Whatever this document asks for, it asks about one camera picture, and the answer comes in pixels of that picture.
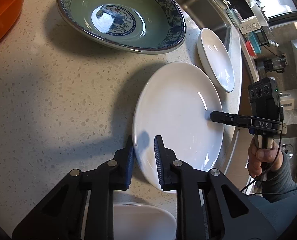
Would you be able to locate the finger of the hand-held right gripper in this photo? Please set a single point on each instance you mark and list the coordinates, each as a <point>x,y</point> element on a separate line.
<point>221,117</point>

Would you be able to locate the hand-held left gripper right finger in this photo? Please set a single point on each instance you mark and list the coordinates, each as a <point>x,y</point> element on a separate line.
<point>158,162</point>

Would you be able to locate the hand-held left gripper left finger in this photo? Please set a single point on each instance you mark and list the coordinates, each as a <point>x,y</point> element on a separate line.
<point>130,165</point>

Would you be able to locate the large white plate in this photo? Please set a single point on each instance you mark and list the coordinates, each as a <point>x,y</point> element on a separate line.
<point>178,110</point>

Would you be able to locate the white ceramic bowl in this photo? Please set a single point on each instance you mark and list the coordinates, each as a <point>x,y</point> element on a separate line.
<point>143,222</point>

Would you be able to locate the small white dish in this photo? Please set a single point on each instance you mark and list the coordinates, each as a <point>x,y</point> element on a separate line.
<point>216,55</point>

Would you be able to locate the blue floral ceramic bowl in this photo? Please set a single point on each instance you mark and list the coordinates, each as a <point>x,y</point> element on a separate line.
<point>128,37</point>

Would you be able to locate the orange plastic bowl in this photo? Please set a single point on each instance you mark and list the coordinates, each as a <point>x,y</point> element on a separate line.
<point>3,12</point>

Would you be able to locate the person's right forearm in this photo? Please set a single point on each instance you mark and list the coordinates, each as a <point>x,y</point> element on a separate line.
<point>286,177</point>

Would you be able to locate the person's right hand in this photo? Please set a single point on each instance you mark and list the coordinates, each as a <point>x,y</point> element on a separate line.
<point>254,160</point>

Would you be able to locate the countertop blender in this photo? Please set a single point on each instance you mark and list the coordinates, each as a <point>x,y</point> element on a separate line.
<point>273,63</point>

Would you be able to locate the teal storage container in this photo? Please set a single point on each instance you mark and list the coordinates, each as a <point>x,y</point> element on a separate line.
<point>256,41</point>

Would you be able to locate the white microwave oven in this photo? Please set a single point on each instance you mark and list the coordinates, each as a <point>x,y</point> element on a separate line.
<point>242,6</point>

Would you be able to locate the stainless steel sink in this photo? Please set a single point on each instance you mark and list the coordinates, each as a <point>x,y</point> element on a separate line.
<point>203,7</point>

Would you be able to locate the person's blue trousers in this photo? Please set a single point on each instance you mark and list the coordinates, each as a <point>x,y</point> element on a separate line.
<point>283,217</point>

